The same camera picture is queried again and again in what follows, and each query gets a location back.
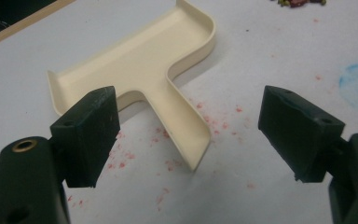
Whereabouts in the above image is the cream plastic dustpan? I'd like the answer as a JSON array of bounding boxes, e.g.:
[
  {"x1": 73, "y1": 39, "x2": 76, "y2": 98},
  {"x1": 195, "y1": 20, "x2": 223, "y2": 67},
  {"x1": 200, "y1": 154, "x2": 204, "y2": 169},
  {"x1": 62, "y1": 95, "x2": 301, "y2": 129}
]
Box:
[{"x1": 46, "y1": 0, "x2": 217, "y2": 173}]

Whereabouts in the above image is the wooden table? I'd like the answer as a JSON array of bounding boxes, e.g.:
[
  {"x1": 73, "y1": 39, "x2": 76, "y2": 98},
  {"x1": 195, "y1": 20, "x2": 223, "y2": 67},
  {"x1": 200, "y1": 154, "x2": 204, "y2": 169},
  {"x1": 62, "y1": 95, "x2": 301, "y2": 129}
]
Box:
[{"x1": 0, "y1": 0, "x2": 77, "y2": 50}]

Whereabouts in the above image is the white board table cover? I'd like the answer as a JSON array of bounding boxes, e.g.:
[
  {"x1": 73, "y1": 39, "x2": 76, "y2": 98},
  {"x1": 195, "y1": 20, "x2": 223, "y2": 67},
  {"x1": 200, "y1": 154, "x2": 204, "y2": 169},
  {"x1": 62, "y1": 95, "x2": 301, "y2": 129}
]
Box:
[{"x1": 0, "y1": 0, "x2": 358, "y2": 224}]

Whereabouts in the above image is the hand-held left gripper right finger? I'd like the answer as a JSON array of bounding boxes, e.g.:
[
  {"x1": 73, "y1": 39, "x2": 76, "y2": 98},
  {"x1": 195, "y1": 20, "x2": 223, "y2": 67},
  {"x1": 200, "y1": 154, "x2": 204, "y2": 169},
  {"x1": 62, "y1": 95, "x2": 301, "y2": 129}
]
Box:
[{"x1": 257, "y1": 85, "x2": 346, "y2": 184}]

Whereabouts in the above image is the pile of red beans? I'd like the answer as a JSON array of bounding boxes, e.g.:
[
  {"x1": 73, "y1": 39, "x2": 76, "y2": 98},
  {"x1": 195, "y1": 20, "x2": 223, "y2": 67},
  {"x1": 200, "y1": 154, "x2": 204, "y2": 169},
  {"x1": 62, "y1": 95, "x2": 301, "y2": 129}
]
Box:
[{"x1": 271, "y1": 0, "x2": 328, "y2": 8}]

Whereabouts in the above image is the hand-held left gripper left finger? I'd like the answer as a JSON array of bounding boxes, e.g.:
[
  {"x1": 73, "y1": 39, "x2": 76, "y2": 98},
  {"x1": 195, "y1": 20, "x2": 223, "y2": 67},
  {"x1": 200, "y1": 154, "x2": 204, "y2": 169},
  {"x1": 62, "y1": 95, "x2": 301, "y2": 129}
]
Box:
[{"x1": 49, "y1": 85, "x2": 121, "y2": 189}]

